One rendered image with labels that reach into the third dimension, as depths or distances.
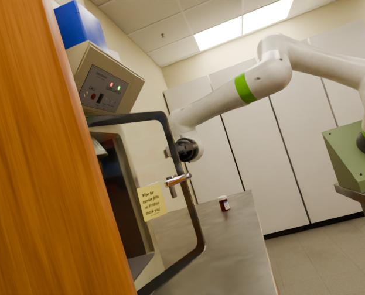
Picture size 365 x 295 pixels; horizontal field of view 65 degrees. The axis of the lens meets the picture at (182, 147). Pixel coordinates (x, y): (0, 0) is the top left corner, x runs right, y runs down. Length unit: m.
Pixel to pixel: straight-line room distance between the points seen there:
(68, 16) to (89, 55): 0.09
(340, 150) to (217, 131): 2.46
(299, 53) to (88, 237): 0.95
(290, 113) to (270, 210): 1.20
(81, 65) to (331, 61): 0.90
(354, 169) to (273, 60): 0.52
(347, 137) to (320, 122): 2.38
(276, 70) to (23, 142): 0.76
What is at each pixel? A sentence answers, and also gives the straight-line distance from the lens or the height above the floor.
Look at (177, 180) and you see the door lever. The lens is 0.68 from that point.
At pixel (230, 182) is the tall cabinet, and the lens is 3.63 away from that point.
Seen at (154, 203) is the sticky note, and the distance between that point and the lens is 0.69.
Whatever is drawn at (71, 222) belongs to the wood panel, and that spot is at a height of 1.20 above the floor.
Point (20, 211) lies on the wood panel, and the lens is 0.55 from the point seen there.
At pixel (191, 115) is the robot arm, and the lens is 1.15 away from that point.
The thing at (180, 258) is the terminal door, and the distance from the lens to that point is 0.74.
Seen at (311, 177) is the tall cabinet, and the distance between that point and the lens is 3.71.
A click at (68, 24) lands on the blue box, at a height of 1.56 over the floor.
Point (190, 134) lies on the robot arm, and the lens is 1.18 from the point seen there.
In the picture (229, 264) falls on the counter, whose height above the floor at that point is 0.94.
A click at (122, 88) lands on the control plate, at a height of 1.46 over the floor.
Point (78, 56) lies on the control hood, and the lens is 0.60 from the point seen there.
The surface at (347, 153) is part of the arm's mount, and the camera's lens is 1.30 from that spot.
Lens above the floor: 1.24
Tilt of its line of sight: 3 degrees up
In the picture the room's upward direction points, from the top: 17 degrees counter-clockwise
